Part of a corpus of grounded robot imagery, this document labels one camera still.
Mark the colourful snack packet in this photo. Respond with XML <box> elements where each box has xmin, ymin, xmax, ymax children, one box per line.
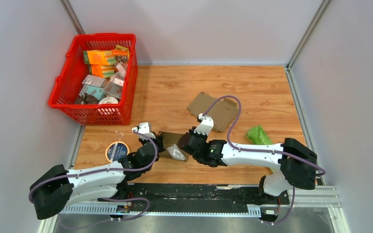
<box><xmin>111</xmin><ymin>45</ymin><xmax>130</xmax><ymax>64</ymax></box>

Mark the teal box in basket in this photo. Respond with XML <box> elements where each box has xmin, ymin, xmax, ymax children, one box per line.
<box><xmin>79</xmin><ymin>84</ymin><xmax>106</xmax><ymax>100</ymax></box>

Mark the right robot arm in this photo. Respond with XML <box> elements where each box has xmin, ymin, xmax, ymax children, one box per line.
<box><xmin>178</xmin><ymin>130</ymin><xmax>318</xmax><ymax>203</ymax></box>

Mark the grey packet in basket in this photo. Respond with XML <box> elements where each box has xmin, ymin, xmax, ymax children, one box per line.
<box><xmin>82</xmin><ymin>75</ymin><xmax>108</xmax><ymax>88</ymax></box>

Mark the orange green box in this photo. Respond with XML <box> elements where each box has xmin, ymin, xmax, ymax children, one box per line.
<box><xmin>88</xmin><ymin>65</ymin><xmax>116</xmax><ymax>78</ymax></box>
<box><xmin>83</xmin><ymin>50</ymin><xmax>117</xmax><ymax>66</ymax></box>

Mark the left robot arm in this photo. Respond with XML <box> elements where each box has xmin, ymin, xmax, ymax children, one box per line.
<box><xmin>28</xmin><ymin>132</ymin><xmax>165</xmax><ymax>220</ymax></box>

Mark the green napa cabbage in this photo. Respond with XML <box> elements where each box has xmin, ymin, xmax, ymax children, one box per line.
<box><xmin>246</xmin><ymin>125</ymin><xmax>273</xmax><ymax>145</ymax></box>

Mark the orange green box lower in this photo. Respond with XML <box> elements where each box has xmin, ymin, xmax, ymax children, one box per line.
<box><xmin>88</xmin><ymin>65</ymin><xmax>116</xmax><ymax>78</ymax></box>

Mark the cardboard box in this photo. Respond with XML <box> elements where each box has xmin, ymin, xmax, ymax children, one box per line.
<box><xmin>159</xmin><ymin>131</ymin><xmax>188</xmax><ymax>162</ymax></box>
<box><xmin>187</xmin><ymin>92</ymin><xmax>238</xmax><ymax>132</ymax></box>

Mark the clear packet in basket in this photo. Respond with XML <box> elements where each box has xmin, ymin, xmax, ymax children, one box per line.
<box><xmin>104</xmin><ymin>73</ymin><xmax>124</xmax><ymax>100</ymax></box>

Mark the orange green box upper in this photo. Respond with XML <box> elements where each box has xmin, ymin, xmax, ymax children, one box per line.
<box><xmin>83</xmin><ymin>50</ymin><xmax>117</xmax><ymax>66</ymax></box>

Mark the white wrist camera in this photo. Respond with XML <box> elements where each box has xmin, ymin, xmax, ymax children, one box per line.
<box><xmin>132</xmin><ymin>122</ymin><xmax>156</xmax><ymax>140</ymax></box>
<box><xmin>193</xmin><ymin>113</ymin><xmax>214</xmax><ymax>136</ymax></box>

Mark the white tape roll in basket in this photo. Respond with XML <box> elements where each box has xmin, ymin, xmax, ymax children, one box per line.
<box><xmin>98</xmin><ymin>97</ymin><xmax>119</xmax><ymax>105</ymax></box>

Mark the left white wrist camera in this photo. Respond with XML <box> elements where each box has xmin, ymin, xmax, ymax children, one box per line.
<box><xmin>132</xmin><ymin>122</ymin><xmax>156</xmax><ymax>140</ymax></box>

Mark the small white plastic packet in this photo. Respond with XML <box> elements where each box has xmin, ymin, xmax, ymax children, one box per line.
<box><xmin>167</xmin><ymin>144</ymin><xmax>186</xmax><ymax>161</ymax></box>

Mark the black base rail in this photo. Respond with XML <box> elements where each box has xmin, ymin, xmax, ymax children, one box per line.
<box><xmin>57</xmin><ymin>183</ymin><xmax>290</xmax><ymax>222</ymax></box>

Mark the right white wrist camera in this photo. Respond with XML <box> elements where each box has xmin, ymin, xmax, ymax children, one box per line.
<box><xmin>193</xmin><ymin>113</ymin><xmax>214</xmax><ymax>136</ymax></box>

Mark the red plastic shopping basket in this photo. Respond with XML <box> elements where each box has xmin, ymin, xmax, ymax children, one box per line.
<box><xmin>48</xmin><ymin>33</ymin><xmax>138</xmax><ymax>125</ymax></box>

